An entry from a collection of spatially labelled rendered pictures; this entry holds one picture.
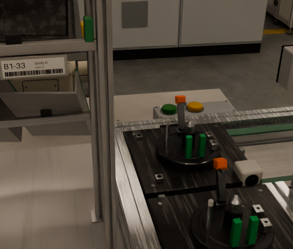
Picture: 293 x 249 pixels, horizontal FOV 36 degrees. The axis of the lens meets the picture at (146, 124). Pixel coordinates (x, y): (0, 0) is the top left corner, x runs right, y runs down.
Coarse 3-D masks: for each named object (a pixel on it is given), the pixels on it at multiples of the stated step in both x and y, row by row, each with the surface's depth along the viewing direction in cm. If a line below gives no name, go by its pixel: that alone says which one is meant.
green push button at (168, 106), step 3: (165, 105) 118; (168, 105) 118; (171, 105) 118; (174, 105) 118; (162, 108) 117; (165, 108) 117; (168, 108) 117; (171, 108) 117; (174, 108) 117; (162, 111) 117; (165, 111) 116; (168, 111) 116; (171, 111) 116; (174, 111) 116
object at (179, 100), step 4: (176, 96) 100; (180, 96) 100; (184, 96) 100; (176, 100) 100; (180, 100) 100; (184, 100) 100; (180, 104) 99; (184, 104) 99; (180, 108) 101; (180, 112) 101; (180, 116) 101; (180, 120) 101; (184, 120) 101; (180, 124) 101; (184, 124) 101; (180, 128) 101
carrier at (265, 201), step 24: (216, 192) 87; (240, 192) 87; (264, 192) 87; (168, 216) 81; (192, 216) 78; (216, 216) 78; (240, 216) 74; (264, 216) 78; (288, 216) 81; (168, 240) 76; (192, 240) 75; (216, 240) 73; (240, 240) 73; (264, 240) 73; (288, 240) 76
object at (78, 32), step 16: (0, 0) 62; (16, 0) 62; (32, 0) 62; (48, 0) 62; (64, 0) 62; (0, 16) 62; (16, 16) 62; (32, 16) 62; (48, 16) 62; (64, 16) 62; (0, 32) 62; (16, 32) 62; (32, 32) 62; (48, 32) 62; (64, 32) 62; (80, 32) 78
